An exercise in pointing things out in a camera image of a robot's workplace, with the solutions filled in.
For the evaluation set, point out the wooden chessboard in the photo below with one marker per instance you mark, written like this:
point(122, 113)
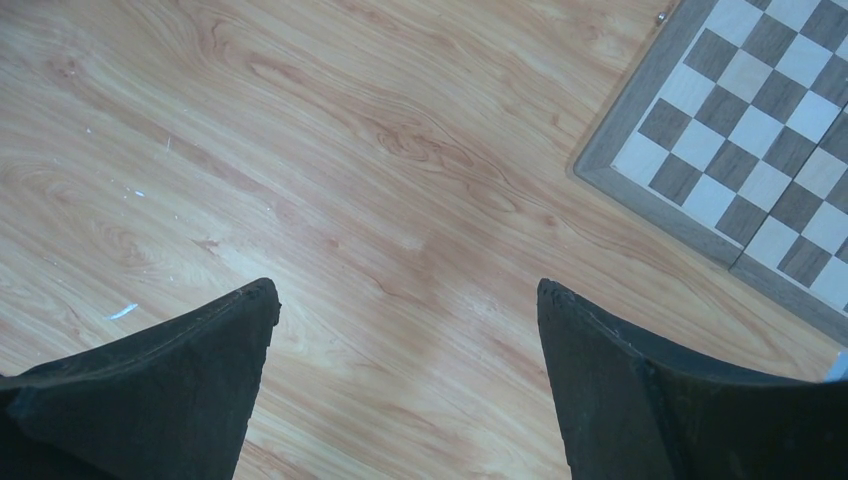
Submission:
point(731, 136)

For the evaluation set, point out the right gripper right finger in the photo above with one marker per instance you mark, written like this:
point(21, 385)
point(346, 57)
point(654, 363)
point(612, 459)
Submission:
point(632, 404)

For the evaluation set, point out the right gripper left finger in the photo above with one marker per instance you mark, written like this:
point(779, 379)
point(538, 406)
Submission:
point(172, 401)

